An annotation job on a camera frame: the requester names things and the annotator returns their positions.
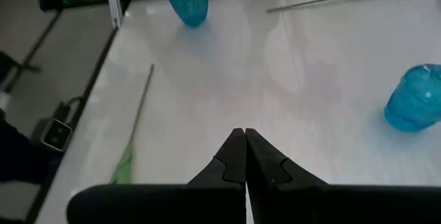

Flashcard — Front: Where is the blue embossed glass vase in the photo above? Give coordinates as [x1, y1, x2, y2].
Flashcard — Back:
[383, 63, 441, 132]

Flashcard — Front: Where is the blue ribbed glass vase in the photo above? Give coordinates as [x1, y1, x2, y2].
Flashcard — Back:
[165, 0, 209, 28]

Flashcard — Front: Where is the silver aluminium post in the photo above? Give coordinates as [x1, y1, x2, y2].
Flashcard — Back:
[104, 0, 124, 29]

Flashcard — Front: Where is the small grey depth camera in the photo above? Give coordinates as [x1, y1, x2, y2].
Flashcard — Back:
[30, 96, 85, 153]

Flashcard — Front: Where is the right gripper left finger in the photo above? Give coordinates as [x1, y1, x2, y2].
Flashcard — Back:
[65, 128, 247, 224]

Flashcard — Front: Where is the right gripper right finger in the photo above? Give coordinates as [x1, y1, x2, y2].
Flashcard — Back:
[245, 128, 441, 224]

